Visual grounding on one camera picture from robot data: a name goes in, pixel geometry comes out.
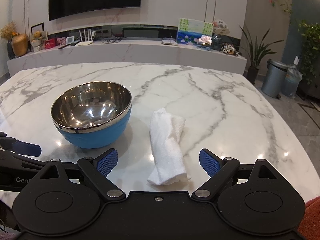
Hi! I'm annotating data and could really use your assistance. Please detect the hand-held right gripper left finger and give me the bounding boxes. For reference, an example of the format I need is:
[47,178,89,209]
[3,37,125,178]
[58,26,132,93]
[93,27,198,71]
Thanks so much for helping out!
[39,148,126,202]

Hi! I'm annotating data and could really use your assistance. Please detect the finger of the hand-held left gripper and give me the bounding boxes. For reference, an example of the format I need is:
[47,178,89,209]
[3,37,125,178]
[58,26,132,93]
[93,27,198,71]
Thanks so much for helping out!
[0,151,50,191]
[0,131,42,157]

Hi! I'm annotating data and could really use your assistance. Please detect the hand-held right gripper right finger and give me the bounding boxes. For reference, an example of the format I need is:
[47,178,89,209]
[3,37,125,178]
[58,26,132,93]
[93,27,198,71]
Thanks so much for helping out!
[191,148,278,202]

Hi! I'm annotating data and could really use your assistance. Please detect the blue steel bowl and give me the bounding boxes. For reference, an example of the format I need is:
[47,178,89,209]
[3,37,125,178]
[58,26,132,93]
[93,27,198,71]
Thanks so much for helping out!
[50,81,132,149]

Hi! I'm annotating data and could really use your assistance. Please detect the white cloth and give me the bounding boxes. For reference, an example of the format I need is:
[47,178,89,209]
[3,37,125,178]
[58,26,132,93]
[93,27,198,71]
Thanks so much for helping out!
[147,107,192,186]

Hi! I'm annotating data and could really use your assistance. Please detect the person's left forearm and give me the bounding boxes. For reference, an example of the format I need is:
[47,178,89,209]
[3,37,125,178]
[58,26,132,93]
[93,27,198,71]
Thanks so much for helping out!
[0,226,19,240]

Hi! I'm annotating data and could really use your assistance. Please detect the dark slim vase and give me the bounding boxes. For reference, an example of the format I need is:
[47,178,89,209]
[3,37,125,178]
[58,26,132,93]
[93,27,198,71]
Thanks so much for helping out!
[7,40,16,60]

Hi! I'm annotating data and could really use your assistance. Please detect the gold vase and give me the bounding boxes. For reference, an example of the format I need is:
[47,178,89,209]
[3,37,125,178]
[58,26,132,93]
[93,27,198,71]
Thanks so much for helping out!
[11,33,29,57]

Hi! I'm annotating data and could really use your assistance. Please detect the grey trash can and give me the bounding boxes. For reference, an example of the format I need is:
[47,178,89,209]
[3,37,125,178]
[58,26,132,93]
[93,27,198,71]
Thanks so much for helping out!
[261,59,290,99]

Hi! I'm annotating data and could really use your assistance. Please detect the black and white toy figures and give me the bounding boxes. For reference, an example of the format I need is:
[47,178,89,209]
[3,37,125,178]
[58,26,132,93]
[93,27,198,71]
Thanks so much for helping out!
[221,42,242,56]

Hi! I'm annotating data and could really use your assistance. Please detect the clear plastic bag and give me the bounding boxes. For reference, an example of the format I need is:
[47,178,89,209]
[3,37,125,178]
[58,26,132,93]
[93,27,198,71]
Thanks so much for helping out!
[282,64,303,98]

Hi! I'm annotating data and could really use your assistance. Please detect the orange cloth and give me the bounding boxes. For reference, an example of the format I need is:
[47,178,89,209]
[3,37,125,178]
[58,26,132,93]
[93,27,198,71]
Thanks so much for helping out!
[297,197,320,240]

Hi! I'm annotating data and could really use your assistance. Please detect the white marble television cabinet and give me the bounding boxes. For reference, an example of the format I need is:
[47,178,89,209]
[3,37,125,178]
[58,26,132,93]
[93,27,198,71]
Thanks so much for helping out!
[7,22,248,78]

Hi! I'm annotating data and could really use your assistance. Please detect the potted long-leaf plant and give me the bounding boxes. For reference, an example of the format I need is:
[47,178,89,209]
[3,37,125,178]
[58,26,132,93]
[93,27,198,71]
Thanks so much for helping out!
[239,25,285,86]

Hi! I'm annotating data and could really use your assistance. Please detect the dried yellow flowers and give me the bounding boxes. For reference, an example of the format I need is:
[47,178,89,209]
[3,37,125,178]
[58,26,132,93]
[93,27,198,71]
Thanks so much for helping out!
[0,21,20,42]

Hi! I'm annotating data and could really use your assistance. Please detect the dark glass jar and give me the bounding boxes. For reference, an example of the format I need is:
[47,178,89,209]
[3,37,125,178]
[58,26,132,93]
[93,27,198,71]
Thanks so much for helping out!
[211,34,223,51]

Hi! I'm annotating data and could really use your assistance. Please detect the white router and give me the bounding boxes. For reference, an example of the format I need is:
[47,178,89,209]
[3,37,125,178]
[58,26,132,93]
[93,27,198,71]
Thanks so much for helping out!
[75,29,97,46]

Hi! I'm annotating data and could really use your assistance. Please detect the clear display box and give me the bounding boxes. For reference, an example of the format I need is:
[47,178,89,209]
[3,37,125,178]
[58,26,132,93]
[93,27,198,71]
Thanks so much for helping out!
[197,35,213,51]

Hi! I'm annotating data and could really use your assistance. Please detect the grey book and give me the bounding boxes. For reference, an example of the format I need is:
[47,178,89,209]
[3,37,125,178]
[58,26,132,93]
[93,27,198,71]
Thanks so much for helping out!
[161,37,179,46]

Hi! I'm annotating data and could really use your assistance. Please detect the lotus pond painting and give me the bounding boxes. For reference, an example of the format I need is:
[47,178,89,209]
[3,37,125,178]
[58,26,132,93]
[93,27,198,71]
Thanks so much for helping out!
[177,18,214,47]

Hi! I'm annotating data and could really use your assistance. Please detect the round paper fan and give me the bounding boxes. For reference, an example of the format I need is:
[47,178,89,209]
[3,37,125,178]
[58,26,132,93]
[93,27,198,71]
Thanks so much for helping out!
[211,20,229,36]

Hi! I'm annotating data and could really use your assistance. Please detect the green pothos plant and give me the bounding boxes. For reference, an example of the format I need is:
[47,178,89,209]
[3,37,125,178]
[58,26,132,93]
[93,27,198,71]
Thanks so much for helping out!
[297,21,320,85]

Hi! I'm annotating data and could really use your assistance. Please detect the black picture frame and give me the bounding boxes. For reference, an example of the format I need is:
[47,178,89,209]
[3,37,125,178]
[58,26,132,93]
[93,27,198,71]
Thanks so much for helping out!
[31,22,45,40]

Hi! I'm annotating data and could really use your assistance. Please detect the tangle of black cables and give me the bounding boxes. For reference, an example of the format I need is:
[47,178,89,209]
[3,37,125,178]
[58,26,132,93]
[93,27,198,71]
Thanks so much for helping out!
[96,35,123,44]

